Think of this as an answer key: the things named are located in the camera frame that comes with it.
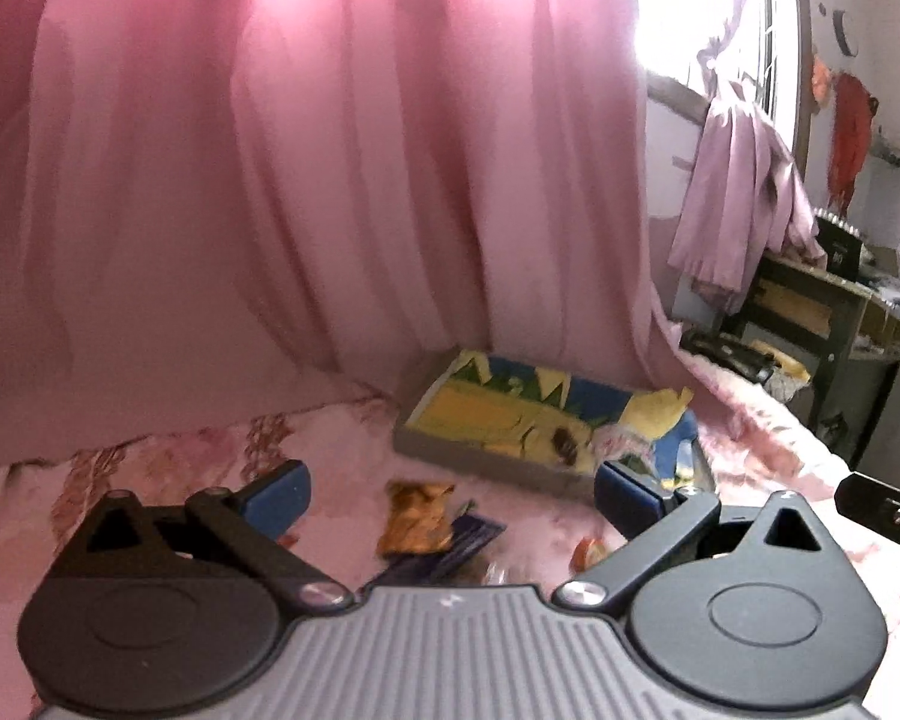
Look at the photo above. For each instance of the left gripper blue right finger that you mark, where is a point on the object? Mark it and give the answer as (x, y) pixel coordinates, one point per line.
(661, 527)

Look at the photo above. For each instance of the red hanging decoration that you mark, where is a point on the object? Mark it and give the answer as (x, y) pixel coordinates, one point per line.
(854, 112)

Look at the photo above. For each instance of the small orange fruit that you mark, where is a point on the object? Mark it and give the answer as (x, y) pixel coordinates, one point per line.
(588, 552)

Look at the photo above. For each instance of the dark wooden desk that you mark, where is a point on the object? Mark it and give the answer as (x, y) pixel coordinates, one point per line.
(848, 336)

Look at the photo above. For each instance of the dark blue packet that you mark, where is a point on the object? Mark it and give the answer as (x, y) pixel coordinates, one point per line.
(471, 533)

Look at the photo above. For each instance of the pink draped curtain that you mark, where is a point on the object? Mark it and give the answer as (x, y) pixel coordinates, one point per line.
(211, 209)

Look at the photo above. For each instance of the black box on desk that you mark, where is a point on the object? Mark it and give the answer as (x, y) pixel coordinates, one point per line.
(842, 243)

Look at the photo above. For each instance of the floral pink bedsheet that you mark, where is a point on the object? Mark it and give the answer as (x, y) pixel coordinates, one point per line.
(347, 447)

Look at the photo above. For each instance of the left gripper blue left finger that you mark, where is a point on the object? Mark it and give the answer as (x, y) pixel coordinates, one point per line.
(242, 531)

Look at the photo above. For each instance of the white green snack bag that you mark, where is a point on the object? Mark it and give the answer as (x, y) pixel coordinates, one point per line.
(614, 442)

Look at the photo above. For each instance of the round wall clock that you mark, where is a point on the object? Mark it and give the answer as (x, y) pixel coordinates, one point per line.
(845, 33)

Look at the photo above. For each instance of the dark dried fruit packet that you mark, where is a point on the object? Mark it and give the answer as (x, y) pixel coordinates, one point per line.
(565, 446)

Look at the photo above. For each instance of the gold snack bag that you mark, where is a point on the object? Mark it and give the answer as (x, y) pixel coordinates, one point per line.
(417, 522)

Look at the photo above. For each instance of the knotted lilac window curtain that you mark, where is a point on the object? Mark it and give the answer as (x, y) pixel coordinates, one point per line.
(745, 196)

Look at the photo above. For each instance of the cardboard tray with colourful lining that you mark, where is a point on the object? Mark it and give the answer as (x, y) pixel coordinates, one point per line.
(485, 415)

